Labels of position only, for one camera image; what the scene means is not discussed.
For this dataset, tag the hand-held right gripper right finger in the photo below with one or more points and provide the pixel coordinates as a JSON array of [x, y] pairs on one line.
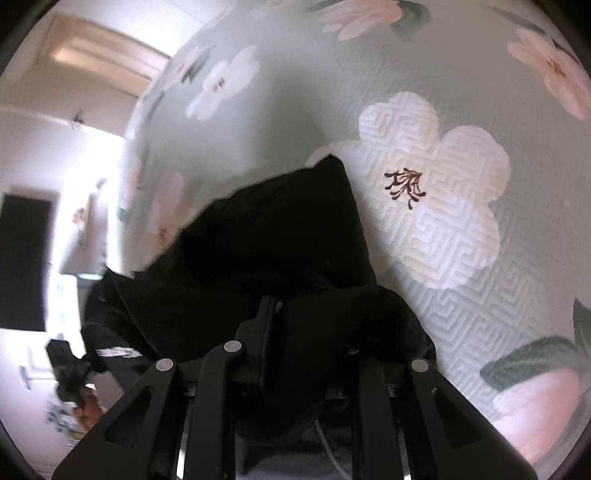
[[376, 397]]

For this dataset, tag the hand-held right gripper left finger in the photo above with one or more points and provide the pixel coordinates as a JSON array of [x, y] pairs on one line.
[[270, 341]]

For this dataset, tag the black jacket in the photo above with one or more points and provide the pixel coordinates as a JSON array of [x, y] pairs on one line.
[[268, 244]]

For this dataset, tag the person's left hand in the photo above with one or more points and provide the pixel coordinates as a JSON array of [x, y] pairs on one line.
[[87, 410]]

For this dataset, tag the white door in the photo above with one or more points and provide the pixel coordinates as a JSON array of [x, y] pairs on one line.
[[55, 152]]

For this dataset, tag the floral bedspread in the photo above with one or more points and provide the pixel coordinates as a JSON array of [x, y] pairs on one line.
[[461, 92]]

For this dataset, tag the black wall television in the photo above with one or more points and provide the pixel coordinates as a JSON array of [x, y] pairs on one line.
[[23, 263]]

